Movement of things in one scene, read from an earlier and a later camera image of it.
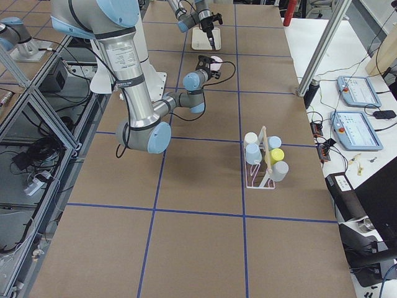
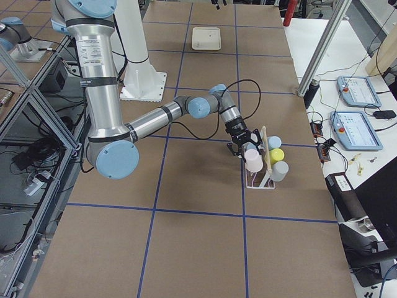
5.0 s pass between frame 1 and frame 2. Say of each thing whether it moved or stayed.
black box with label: stayed
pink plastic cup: moved
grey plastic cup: stayed
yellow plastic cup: stayed
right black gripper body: moved
